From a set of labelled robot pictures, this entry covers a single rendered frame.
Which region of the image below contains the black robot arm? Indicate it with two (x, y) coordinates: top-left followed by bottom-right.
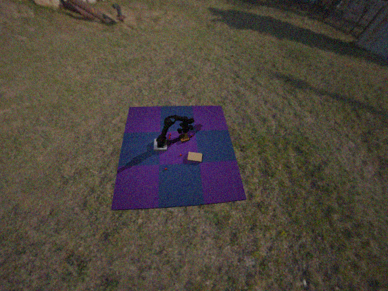
(156, 115), (194, 148)

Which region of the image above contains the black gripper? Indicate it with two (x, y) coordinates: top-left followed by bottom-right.
(177, 125), (193, 134)

